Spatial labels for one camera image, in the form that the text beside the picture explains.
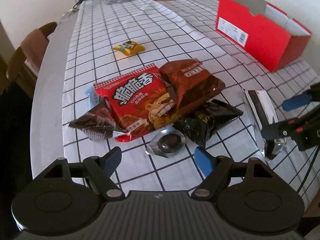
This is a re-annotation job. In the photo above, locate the silver foil snack packet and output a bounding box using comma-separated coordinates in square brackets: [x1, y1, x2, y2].
[242, 89, 286, 162]

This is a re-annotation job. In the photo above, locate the black sesame snack packet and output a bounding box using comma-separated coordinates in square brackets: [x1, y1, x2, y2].
[173, 99, 243, 148]

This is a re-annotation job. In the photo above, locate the dark brown cupcake snack packet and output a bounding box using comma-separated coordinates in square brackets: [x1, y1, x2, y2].
[69, 99, 127, 141]

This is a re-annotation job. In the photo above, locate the round silver foil packet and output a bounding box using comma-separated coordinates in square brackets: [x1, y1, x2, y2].
[145, 127, 185, 158]

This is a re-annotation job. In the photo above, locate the light blue packet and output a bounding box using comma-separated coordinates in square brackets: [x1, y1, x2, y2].
[85, 86, 103, 113]

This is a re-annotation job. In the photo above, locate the red cardboard box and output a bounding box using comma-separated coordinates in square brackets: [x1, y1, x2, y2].
[216, 0, 312, 72]

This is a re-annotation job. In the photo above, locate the red lion snack bag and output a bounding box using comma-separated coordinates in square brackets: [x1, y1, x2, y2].
[94, 63, 180, 142]

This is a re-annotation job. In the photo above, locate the brown Oreo snack bag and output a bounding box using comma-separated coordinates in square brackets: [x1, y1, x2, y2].
[159, 59, 226, 116]

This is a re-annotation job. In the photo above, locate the yellow snack packet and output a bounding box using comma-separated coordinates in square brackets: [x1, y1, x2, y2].
[112, 41, 145, 56]

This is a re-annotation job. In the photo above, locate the white black grid tablecloth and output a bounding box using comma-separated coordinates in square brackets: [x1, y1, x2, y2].
[61, 0, 320, 201]

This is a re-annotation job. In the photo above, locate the wooden chair with pink towel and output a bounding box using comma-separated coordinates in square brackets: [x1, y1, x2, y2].
[6, 22, 57, 98]

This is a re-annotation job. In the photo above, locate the small packet by lamp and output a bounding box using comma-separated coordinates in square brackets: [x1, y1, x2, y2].
[60, 4, 80, 21]

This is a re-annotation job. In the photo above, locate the black cable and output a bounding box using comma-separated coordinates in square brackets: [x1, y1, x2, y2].
[295, 144, 320, 196]

